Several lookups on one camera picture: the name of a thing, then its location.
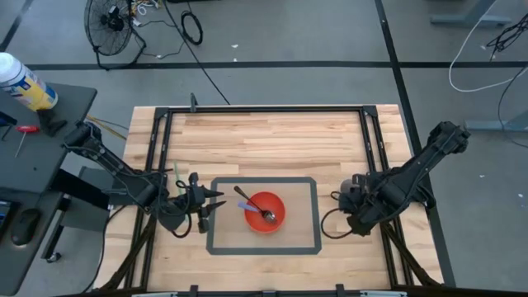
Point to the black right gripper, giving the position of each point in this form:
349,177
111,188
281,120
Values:
365,198

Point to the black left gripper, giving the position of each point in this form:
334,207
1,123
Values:
194,202

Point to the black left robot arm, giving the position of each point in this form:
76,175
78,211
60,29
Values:
111,163

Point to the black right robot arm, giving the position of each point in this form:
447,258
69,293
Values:
429,157

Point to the purple plastic utensil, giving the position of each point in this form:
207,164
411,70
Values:
245,206

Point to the thin green strip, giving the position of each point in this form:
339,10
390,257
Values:
177,171

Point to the red bowl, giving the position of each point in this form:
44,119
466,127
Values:
257,224

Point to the metal spoon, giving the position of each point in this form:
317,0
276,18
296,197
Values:
270,216

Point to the grey-bordered translucent mat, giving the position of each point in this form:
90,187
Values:
264,251

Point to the grey desk foot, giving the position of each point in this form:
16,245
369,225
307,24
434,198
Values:
495,123
470,18

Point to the black side desk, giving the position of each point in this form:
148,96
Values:
33,173

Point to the black computer mouse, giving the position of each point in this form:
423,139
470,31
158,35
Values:
24,227

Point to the red-headed thin tool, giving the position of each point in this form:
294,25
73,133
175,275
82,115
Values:
27,129

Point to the black floor fan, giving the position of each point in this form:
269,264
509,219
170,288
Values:
108,24

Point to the yellow wipes canister white lid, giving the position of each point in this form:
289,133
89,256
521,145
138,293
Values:
26,88

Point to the black and blue hand tool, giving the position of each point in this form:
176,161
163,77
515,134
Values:
6,119

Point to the small black clamp post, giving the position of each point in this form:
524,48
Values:
193,102

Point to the black aluminium extrusion frame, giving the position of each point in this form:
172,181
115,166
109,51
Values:
264,109

